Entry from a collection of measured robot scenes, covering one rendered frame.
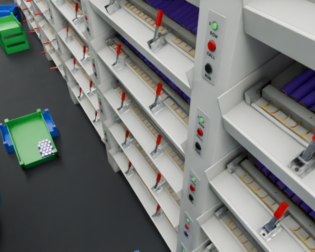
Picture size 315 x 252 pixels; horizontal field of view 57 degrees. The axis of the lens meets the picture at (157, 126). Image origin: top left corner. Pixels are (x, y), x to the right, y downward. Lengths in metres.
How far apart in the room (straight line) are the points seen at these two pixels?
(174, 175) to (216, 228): 0.21
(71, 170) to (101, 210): 0.32
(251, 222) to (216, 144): 0.17
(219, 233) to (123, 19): 0.65
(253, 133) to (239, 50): 0.14
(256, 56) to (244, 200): 0.30
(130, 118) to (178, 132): 0.38
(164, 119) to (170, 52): 0.20
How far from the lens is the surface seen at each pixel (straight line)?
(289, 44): 0.41
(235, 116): 0.54
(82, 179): 1.65
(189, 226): 0.92
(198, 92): 0.58
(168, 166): 0.95
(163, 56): 0.70
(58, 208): 1.57
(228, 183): 0.68
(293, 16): 0.42
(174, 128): 0.78
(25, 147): 1.84
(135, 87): 0.94
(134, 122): 1.10
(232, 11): 0.46
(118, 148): 1.51
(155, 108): 0.82
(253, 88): 0.54
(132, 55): 1.02
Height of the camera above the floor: 1.27
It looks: 42 degrees down
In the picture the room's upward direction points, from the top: straight up
